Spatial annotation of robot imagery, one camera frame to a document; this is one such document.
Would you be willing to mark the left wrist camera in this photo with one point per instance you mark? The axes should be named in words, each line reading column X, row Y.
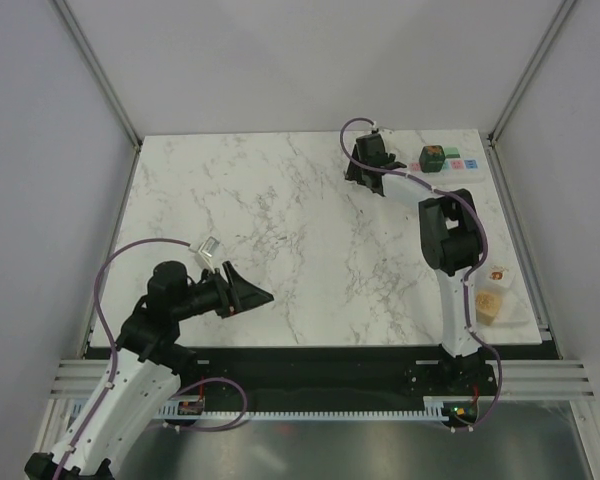
column 204, row 253

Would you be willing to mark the light green cube plug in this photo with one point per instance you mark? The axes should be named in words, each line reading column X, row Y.
column 451, row 152

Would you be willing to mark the white power strip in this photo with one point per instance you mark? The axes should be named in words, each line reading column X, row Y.
column 455, row 171

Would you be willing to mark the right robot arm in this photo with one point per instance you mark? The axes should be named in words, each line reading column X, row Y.
column 452, row 238

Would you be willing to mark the dark green cube plug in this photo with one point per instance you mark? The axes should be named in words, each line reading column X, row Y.
column 432, row 159

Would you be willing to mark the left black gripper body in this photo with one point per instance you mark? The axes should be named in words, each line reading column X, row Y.
column 212, row 293

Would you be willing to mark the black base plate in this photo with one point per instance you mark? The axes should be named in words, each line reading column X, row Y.
column 222, row 393

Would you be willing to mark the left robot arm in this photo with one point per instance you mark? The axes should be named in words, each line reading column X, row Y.
column 145, row 370

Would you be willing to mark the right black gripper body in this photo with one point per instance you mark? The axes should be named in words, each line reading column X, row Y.
column 355, row 172

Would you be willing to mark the tan wooden cube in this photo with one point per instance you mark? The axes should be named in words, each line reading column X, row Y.
column 487, row 305

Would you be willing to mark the white slotted cable duct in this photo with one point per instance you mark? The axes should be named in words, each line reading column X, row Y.
column 142, row 410

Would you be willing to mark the white cube with print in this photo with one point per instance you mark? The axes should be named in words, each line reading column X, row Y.
column 499, row 277

